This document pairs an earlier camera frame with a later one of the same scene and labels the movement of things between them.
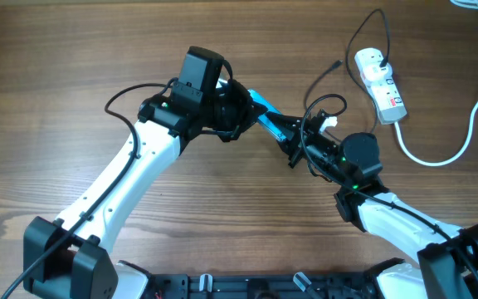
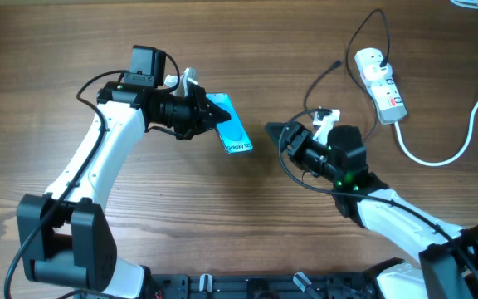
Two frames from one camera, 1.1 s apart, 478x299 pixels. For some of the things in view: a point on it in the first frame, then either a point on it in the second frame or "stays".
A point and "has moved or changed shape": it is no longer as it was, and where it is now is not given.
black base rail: (266, 286) stays
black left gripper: (246, 113) → (200, 119)
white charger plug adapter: (373, 72) stays
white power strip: (378, 78) stays
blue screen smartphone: (264, 120) has moved or changed shape
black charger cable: (338, 63) stays
